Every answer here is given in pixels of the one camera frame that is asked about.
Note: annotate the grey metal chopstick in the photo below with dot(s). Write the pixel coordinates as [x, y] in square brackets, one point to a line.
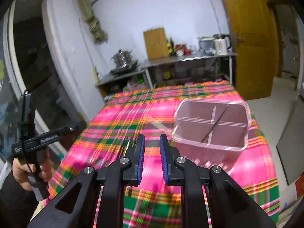
[215, 124]

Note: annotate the pink utensil holder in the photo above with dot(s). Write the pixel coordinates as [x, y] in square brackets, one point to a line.
[211, 132]

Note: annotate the black induction cooker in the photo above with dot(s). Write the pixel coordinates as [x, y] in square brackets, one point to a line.
[124, 68]

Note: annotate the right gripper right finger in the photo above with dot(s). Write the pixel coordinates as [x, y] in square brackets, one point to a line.
[209, 197]

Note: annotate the pink plaid tablecloth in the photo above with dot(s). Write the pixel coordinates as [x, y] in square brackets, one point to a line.
[153, 203]

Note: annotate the white chopstick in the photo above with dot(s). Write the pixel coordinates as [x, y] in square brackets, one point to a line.
[168, 131]

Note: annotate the white electric kettle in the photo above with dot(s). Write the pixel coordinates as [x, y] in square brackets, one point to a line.
[222, 43]

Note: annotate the red lidded jar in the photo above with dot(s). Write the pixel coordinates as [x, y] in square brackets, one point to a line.
[180, 49]

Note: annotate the steel steamer pot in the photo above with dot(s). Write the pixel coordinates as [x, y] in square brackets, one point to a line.
[122, 58]

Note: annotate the wooden cutting board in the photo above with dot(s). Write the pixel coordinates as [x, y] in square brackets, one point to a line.
[155, 43]

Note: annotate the yellow wooden door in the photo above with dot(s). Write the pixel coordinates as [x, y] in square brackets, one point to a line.
[252, 39]

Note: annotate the steel kitchen shelf table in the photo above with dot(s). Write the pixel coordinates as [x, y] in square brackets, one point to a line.
[189, 69]

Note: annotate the person's left hand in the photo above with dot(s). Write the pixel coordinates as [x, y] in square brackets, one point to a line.
[21, 171]

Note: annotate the dark oil bottle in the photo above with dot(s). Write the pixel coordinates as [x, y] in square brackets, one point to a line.
[171, 47]

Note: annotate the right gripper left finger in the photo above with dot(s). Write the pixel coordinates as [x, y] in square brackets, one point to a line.
[95, 198]

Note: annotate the clear plastic container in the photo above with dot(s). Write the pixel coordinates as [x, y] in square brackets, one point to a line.
[206, 44]

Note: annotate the green hanging cloth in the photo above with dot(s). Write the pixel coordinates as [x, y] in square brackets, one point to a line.
[93, 22]

